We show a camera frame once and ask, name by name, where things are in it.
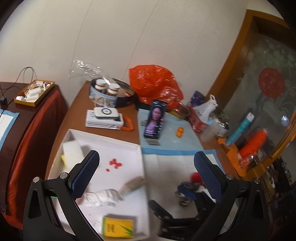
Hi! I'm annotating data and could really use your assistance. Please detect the white pill bottle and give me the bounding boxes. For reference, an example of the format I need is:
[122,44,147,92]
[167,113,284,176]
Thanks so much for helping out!
[95,79,107,93]
[107,83,120,96]

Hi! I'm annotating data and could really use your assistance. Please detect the blue cylindrical can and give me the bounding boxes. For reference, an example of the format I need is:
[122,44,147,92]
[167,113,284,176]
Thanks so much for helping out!
[187,90,205,107]

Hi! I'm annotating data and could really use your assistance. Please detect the grey knotted rope toy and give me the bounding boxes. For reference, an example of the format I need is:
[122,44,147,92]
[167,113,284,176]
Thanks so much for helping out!
[175,182,199,207]

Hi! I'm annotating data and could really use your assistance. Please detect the left white pill bottle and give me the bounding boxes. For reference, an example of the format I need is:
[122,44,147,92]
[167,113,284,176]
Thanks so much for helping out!
[95,79,107,93]

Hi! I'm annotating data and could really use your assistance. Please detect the red plush apple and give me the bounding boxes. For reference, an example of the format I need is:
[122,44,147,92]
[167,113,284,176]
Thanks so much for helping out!
[190,172,205,187]

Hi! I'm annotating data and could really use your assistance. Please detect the red cloth on side table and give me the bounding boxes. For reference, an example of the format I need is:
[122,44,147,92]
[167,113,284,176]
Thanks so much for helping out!
[1,86,68,230]

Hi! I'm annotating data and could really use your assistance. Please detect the yellow sponge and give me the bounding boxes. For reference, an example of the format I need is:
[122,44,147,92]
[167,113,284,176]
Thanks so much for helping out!
[62,141,84,171]

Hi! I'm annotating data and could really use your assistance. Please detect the red plastic basket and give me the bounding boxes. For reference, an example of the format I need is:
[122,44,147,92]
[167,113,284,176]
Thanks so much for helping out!
[189,107,209,133]

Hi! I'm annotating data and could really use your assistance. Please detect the white plastic bag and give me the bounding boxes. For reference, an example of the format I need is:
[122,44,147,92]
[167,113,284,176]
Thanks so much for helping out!
[193,95,218,123]

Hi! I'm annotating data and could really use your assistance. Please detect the black charging cable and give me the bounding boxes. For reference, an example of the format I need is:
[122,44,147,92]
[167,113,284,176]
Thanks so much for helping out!
[0,66,38,117]

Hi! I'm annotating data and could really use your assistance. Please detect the yellow green tissue pack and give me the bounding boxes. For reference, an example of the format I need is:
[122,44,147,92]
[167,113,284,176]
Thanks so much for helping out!
[102,217,134,238]

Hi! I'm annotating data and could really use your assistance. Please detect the white power station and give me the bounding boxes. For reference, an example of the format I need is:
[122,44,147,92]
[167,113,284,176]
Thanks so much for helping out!
[85,110,134,132]

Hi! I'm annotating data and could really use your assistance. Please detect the round decorated tin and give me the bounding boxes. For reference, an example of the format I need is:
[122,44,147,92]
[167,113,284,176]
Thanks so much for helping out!
[89,78,135,108]

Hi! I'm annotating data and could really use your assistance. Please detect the yellow box of small items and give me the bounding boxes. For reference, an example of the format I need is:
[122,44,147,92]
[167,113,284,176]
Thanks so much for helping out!
[14,79,55,107]

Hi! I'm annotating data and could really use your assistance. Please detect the white power bank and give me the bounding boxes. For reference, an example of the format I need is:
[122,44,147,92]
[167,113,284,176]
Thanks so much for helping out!
[93,107,119,120]

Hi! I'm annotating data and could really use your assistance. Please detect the right white pill bottle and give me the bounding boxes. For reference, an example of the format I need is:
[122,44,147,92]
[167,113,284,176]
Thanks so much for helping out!
[107,83,120,96]

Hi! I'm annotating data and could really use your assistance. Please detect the clear plastic jug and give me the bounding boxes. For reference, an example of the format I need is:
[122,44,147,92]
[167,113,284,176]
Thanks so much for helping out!
[200,119,221,142]

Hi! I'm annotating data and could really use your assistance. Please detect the small orange fruit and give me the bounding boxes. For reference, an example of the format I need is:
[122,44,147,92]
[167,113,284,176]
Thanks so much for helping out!
[176,127,184,138]

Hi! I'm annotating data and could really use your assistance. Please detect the smartphone on stand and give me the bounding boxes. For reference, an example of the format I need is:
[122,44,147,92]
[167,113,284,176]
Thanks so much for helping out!
[144,99,167,140]

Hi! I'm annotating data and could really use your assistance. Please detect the white shallow tray box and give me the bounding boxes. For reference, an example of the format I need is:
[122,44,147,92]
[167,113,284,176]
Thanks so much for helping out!
[62,129,151,240]

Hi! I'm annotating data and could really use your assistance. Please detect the white folded cloth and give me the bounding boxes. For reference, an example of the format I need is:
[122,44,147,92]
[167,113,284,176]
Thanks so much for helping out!
[82,176,145,207]

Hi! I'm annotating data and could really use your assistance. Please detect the brass metal bowl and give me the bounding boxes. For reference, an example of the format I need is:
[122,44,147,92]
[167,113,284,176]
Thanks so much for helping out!
[168,102,190,120]

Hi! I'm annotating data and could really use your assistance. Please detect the light blue mat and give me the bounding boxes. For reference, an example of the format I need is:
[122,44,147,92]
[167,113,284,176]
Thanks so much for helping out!
[137,109,204,156]

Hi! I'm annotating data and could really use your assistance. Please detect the orange plastic bag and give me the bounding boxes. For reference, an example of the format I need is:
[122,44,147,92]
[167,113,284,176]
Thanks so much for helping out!
[129,65,184,109]

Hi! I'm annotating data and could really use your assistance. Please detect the pad on side table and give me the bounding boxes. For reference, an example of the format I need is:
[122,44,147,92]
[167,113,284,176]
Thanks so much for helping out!
[0,109,19,150]

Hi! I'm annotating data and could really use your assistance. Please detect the white quilted pad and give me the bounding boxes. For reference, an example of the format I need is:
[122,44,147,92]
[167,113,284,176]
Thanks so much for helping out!
[141,149,239,235]

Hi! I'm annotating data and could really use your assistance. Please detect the orange coiled toy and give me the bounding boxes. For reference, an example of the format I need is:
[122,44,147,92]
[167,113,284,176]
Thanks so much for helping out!
[238,128,268,160]

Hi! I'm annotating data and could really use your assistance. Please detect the teal spray can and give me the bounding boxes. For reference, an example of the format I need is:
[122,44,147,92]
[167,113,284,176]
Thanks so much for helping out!
[225,113,254,147]

